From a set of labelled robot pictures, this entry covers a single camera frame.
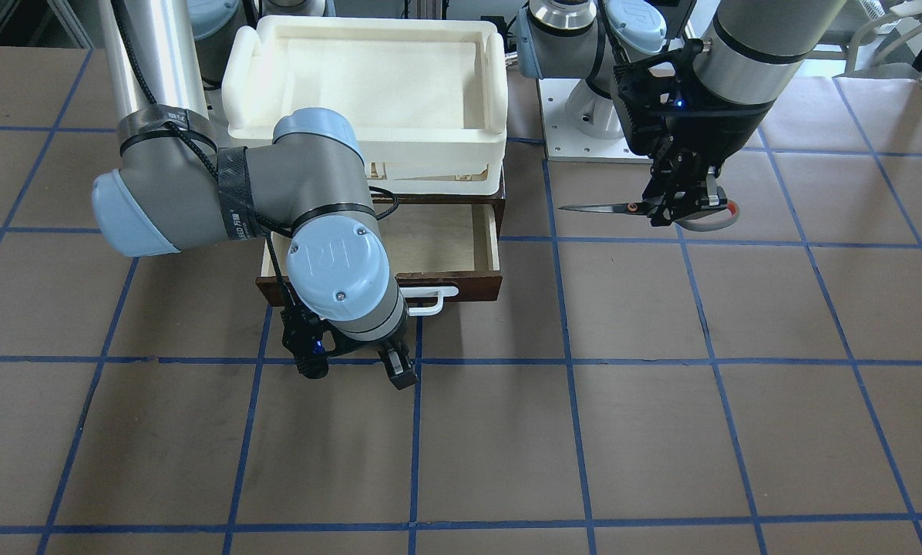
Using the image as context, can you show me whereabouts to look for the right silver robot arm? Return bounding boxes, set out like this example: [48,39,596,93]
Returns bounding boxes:
[92,1,418,389]

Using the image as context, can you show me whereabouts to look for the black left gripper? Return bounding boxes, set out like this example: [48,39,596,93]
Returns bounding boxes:
[612,39,728,226]

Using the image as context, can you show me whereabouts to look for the grey orange scissors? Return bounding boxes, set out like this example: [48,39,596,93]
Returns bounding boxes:
[559,200,742,233]

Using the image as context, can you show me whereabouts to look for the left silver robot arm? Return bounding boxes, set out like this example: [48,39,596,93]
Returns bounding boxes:
[515,1,843,232]

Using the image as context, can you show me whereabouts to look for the white foam tray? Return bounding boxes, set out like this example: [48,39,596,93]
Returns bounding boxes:
[221,15,508,180]

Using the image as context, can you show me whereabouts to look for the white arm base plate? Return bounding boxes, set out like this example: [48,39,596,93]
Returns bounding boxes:
[538,79,651,165]

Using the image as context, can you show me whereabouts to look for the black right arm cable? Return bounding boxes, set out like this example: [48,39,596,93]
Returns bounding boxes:
[110,0,400,309]

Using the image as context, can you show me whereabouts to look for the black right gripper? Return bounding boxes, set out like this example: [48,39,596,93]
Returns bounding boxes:
[281,285,419,390]

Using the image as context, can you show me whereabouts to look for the dark wooden drawer cabinet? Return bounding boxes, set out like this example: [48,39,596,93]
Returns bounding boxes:
[366,163,506,204]

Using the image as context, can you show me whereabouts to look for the white drawer handle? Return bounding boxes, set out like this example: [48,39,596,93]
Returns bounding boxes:
[400,285,459,318]

